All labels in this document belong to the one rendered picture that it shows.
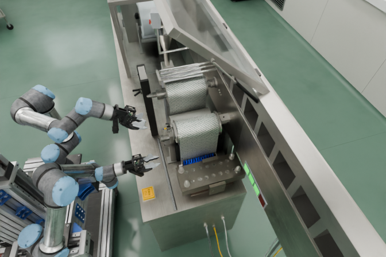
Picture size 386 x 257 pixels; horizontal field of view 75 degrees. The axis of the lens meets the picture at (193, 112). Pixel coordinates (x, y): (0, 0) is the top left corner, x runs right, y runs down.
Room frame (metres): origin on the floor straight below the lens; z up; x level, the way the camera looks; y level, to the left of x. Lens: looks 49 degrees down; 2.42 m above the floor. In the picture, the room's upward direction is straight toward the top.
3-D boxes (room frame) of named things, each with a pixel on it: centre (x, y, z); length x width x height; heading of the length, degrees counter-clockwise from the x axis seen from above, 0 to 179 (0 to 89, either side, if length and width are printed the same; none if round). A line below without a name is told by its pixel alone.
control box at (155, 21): (1.38, 0.23, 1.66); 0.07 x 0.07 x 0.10; 2
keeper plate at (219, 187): (0.63, -0.15, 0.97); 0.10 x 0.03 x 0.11; 106
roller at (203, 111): (1.00, 0.01, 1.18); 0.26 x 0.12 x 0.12; 106
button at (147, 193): (0.63, 0.28, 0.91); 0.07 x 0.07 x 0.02; 16
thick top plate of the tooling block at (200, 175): (0.72, -0.11, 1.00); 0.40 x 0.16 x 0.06; 106
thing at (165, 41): (1.57, 0.20, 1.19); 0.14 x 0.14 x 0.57
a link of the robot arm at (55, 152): (0.85, 0.92, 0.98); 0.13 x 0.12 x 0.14; 152
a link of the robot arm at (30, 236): (0.35, 0.84, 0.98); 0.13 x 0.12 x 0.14; 59
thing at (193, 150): (0.82, -0.04, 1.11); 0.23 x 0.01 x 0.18; 106
